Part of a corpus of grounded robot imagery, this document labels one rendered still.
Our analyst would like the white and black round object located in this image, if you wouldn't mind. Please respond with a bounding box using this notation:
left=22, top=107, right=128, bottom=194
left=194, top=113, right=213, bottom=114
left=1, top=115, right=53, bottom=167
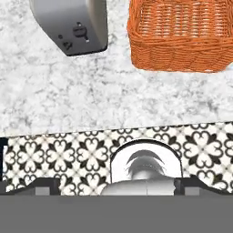
left=101, top=138, right=184, bottom=197

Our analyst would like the orange wicker basket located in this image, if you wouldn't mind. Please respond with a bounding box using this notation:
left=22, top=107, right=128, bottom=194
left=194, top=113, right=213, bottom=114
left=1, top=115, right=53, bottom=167
left=127, top=0, right=233, bottom=74

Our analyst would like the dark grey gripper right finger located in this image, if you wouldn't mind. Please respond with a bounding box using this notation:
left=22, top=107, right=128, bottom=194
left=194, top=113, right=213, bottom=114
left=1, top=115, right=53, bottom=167
left=180, top=177, right=233, bottom=197

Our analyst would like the grey toaster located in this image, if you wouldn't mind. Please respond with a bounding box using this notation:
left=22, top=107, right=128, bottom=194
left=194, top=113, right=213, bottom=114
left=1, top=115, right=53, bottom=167
left=28, top=0, right=109, bottom=57

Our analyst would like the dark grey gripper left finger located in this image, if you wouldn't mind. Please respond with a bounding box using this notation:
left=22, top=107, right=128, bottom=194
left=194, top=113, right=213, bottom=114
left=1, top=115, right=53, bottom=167
left=0, top=177, right=61, bottom=197

